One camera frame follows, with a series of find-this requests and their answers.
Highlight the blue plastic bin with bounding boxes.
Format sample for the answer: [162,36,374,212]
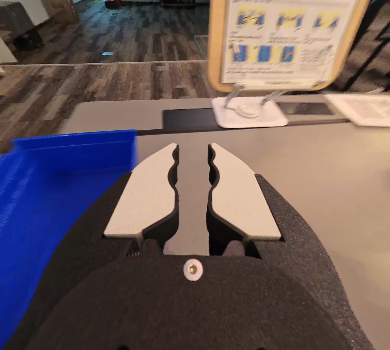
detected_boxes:
[0,129,138,348]

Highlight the laminated printed paper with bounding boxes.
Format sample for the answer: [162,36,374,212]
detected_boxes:
[324,93,390,127]

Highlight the black framed display panel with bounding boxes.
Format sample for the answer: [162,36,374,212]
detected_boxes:
[343,0,390,92]

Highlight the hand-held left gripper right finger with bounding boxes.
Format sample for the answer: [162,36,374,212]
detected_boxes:
[207,142,282,254]

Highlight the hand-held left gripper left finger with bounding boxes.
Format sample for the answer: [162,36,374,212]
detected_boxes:
[104,142,180,253]

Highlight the white sheet holder bar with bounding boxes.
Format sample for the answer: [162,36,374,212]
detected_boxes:
[232,80,327,91]

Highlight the wooden display board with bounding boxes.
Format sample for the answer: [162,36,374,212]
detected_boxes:
[207,0,378,93]

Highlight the dark equipment case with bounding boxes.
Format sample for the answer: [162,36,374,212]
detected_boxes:
[0,1,44,52]

